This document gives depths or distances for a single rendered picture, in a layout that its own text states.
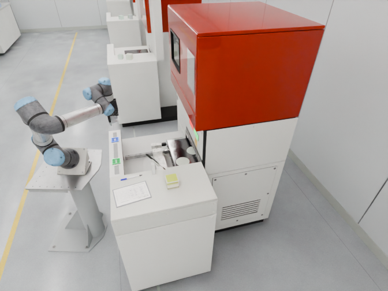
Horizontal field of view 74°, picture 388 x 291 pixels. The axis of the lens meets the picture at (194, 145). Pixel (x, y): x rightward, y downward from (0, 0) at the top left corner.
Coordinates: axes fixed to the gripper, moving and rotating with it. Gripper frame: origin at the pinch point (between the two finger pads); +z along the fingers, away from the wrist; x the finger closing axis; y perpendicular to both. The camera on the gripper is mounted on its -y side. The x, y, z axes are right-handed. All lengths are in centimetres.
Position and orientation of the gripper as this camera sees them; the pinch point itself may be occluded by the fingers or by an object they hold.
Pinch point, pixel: (110, 124)
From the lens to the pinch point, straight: 201.0
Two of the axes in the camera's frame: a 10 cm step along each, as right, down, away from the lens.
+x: -2.6, -5.9, 7.6
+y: 9.6, -1.5, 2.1
